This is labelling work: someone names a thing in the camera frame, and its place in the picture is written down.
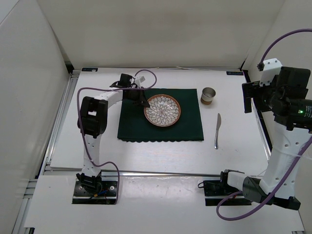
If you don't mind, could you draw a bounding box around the metal cup with cork base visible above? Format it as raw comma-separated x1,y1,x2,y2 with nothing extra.
200,87,216,105

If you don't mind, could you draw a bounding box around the floral patterned ceramic plate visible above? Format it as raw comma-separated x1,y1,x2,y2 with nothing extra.
144,94,181,127

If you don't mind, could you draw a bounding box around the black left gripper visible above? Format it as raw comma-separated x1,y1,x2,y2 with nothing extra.
127,86,150,107

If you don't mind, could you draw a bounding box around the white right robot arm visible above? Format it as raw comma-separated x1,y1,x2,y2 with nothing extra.
219,66,312,210

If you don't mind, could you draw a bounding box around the dark green cloth napkin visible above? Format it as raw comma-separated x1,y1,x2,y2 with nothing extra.
117,88,204,142

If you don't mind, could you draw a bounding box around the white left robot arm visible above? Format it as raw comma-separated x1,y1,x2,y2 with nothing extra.
77,73,149,195

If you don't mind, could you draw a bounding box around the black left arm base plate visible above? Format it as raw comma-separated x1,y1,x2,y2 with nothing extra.
72,173,120,205

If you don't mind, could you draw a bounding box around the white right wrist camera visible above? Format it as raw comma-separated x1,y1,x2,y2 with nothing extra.
257,58,282,87

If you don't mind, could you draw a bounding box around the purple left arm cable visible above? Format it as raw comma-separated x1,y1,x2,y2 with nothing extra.
77,69,158,204

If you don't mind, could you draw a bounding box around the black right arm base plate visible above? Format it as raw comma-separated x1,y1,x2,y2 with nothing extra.
197,180,252,206

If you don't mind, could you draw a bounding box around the silver table knife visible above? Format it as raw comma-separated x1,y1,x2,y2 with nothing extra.
214,113,222,150

